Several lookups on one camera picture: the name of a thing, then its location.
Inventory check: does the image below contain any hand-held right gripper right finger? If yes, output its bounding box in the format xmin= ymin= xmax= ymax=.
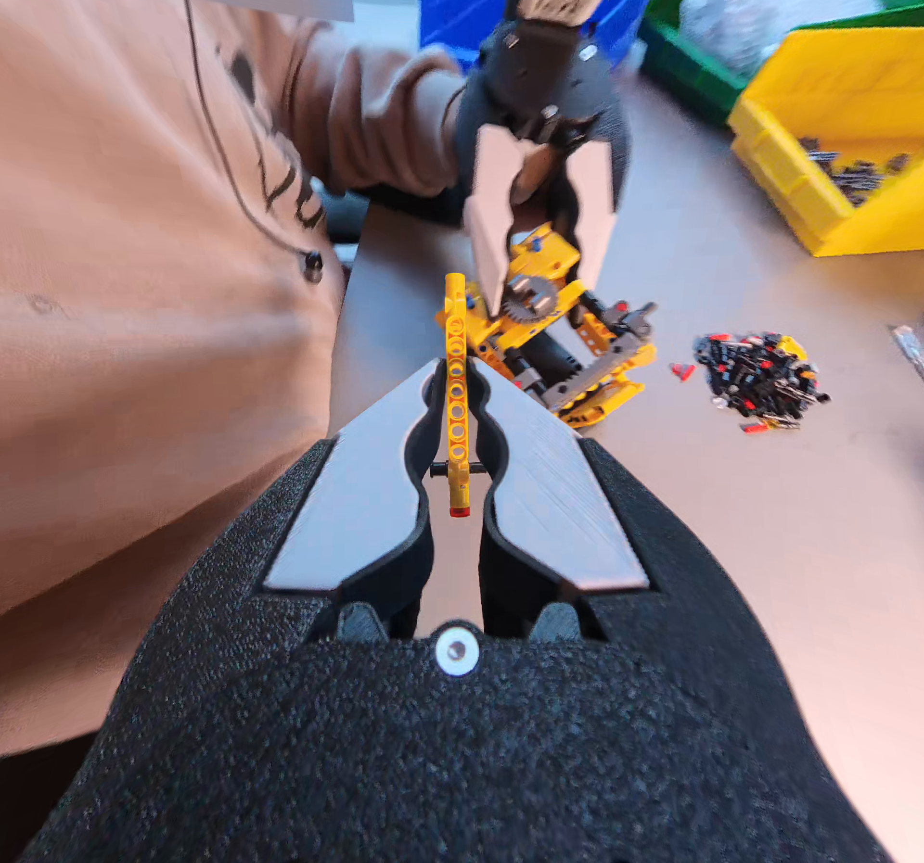
xmin=469 ymin=358 xmax=651 ymax=619

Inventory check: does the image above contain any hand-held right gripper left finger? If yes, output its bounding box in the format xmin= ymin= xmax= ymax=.
xmin=262 ymin=358 xmax=445 ymax=619

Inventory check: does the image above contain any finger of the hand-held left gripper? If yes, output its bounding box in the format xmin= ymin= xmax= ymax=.
xmin=462 ymin=124 xmax=541 ymax=320
xmin=565 ymin=140 xmax=618 ymax=295

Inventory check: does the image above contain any yellow toy robot model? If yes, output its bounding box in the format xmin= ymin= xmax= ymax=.
xmin=433 ymin=224 xmax=658 ymax=431

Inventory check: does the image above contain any yellow perforated beam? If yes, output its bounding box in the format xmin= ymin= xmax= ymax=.
xmin=429 ymin=273 xmax=488 ymax=519

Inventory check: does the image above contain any pile of small connector pins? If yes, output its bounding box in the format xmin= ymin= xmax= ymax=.
xmin=693 ymin=331 xmax=833 ymax=425

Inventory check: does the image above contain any person's left forearm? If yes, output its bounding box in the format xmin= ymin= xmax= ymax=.
xmin=289 ymin=22 xmax=469 ymax=200

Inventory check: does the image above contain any green plastic bin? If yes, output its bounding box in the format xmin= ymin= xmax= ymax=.
xmin=639 ymin=0 xmax=924 ymax=129

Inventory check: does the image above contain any person's beige sweatshirt torso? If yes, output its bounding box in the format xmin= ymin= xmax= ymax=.
xmin=0 ymin=19 xmax=466 ymax=759

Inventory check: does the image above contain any heap of dark connector pieces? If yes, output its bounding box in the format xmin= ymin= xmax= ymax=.
xmin=797 ymin=136 xmax=914 ymax=209

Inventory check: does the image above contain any yellow plastic storage bin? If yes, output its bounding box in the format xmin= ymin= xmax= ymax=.
xmin=726 ymin=25 xmax=924 ymax=259

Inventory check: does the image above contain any black sweatshirt drawstring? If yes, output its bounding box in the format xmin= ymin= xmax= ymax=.
xmin=184 ymin=0 xmax=324 ymax=285

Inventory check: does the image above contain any clear-handled small screwdriver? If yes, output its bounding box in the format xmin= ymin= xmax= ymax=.
xmin=891 ymin=324 xmax=924 ymax=382

